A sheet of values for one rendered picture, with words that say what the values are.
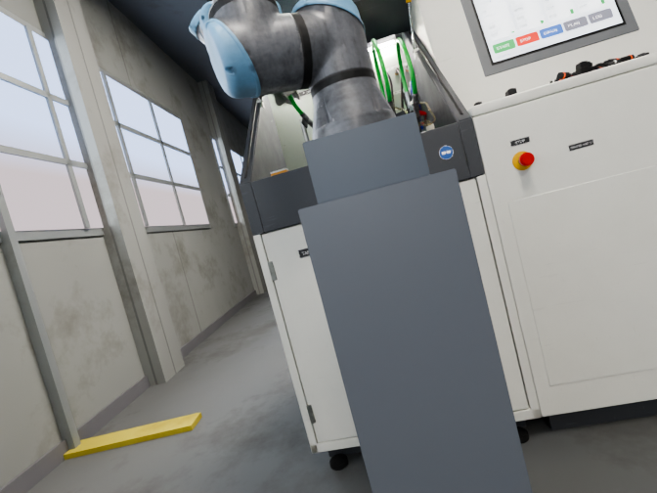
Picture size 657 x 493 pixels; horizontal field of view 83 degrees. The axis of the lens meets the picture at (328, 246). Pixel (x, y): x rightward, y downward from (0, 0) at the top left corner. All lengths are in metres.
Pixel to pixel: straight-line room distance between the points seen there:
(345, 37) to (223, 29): 0.19
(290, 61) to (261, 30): 0.06
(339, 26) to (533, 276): 0.83
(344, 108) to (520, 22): 1.03
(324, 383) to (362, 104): 0.87
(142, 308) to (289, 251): 1.83
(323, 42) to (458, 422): 0.62
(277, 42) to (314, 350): 0.87
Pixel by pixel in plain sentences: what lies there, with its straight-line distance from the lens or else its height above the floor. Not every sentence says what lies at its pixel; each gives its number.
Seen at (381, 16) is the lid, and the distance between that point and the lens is 1.75.
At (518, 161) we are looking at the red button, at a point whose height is 0.80.
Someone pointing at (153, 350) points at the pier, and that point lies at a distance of 2.88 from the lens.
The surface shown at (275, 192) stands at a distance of 1.15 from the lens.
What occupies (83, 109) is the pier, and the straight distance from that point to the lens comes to 3.04.
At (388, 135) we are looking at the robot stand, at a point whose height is 0.88.
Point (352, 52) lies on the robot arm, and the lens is 0.68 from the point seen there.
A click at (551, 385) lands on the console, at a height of 0.16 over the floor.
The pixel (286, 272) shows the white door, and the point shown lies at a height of 0.66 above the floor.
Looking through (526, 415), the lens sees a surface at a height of 0.09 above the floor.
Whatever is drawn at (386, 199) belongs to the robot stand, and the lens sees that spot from 0.56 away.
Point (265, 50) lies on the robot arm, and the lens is 0.64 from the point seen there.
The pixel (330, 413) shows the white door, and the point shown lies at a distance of 1.28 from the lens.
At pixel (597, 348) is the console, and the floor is 0.24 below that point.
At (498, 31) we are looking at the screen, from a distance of 1.55.
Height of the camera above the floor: 0.77
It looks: 3 degrees down
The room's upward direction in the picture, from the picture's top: 15 degrees counter-clockwise
